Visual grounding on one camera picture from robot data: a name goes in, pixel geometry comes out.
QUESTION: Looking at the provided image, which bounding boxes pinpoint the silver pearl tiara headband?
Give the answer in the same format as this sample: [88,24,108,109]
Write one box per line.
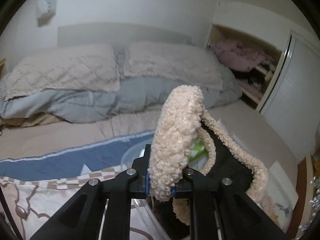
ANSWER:
[298,177,319,233]

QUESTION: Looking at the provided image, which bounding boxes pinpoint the cartoon bear blue blanket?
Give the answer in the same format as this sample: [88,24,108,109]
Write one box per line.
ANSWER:
[1,131,154,239]

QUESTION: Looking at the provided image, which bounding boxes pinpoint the green white packet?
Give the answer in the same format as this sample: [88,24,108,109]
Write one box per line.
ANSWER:
[188,137,208,171]

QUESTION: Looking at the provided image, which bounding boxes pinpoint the clear plastic storage box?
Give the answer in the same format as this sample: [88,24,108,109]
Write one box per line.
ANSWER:
[120,140,169,239]

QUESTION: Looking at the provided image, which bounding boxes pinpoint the white paper shopping bag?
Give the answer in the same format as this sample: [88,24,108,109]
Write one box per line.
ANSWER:
[266,161,298,233]

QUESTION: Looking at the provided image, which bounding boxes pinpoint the beige fuzzy blanket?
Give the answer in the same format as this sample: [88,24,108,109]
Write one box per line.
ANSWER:
[1,113,64,129]

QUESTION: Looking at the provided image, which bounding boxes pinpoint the white wardrobe sliding door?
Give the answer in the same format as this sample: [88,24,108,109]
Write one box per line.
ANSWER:
[261,32,319,161]

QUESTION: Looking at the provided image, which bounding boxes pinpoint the grey-blue duvet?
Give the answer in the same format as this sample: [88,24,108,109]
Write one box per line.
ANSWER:
[1,64,242,123]

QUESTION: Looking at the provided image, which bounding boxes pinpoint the beige quilted pillow right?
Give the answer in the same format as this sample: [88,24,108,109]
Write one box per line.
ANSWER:
[123,41,223,90]

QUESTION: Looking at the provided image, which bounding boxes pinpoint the beige quilted pillow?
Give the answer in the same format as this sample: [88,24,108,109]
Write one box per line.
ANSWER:
[3,44,120,101]
[123,41,223,90]

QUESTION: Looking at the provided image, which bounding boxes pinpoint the beige quilted pillow left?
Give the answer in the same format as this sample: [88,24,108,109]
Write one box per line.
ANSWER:
[3,44,120,101]

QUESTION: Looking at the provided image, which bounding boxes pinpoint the wooden wardrobe shelf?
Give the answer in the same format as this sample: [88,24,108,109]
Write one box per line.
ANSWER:
[207,24,285,111]

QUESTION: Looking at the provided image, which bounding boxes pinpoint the pink folded clothes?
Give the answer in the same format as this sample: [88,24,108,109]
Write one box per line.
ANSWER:
[212,39,274,72]

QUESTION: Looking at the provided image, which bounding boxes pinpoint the white wall air conditioner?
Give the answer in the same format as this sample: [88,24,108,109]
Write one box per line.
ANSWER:
[36,0,57,27]

